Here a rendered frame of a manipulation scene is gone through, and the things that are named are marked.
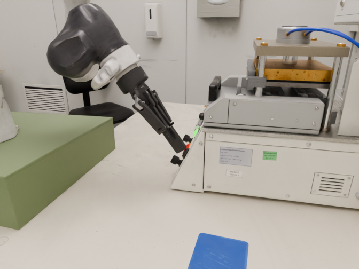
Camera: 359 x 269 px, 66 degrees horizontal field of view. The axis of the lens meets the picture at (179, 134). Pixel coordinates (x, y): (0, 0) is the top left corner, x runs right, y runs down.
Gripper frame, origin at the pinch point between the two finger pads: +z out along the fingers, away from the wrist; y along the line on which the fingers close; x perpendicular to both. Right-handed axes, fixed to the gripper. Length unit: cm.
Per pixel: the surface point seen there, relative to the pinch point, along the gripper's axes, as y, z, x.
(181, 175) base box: -5.0, 7.8, 1.9
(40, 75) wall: 175, -87, 153
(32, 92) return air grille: 175, -80, 173
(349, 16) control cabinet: 15, -1, -50
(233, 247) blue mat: -21.9, 19.7, -6.5
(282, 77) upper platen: 1.5, 0.6, -29.9
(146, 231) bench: -21.0, 9.4, 8.2
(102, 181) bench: -4.7, -1.1, 22.9
